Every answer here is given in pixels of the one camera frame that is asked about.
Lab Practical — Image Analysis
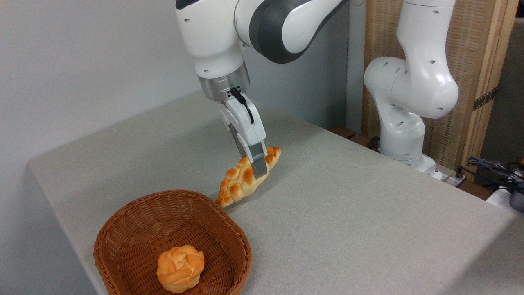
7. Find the white robot base connector box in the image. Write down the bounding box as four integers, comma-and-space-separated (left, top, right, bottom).
434, 164, 467, 188

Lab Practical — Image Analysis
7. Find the blue grey cable bundle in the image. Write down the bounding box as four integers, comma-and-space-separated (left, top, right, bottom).
461, 157, 524, 193

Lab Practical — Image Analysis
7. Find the brown wicker basket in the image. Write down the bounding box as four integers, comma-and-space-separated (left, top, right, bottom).
93, 189, 252, 295

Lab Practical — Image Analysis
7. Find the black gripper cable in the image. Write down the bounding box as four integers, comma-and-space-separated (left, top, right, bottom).
230, 87, 255, 125

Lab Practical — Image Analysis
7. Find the long braided bread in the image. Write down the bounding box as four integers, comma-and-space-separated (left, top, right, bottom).
216, 147, 282, 208

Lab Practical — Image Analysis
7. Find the metal screen hinge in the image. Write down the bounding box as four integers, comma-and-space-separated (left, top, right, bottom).
473, 87, 498, 111

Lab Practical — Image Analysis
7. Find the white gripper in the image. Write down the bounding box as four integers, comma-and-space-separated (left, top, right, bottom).
219, 98, 269, 179

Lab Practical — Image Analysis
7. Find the round bread roll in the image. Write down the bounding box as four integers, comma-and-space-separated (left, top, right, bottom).
157, 245, 205, 294

